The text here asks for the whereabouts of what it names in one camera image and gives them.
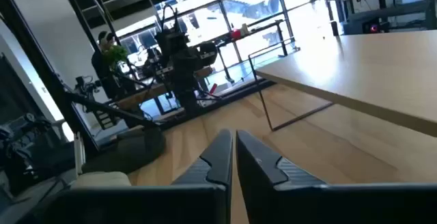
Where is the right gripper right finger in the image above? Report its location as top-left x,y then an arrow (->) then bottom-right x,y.
236,130 -> 437,224

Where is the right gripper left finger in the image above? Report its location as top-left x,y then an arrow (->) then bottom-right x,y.
20,129 -> 234,224

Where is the black slide sandal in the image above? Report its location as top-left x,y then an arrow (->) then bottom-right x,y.
81,128 -> 167,174

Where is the wooden shelf with black legs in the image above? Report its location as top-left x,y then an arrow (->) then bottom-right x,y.
247,29 -> 437,139

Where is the black standing desk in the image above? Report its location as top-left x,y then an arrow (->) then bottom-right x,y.
211,18 -> 290,85

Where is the bright green leafy plant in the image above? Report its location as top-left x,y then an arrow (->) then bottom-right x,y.
104,44 -> 129,66

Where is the person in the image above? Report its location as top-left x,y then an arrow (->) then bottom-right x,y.
90,30 -> 119,100

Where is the computer with red light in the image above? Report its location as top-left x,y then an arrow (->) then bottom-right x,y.
361,16 -> 391,35

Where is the black metal rig frame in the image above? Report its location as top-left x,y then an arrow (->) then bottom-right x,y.
0,0 -> 276,156

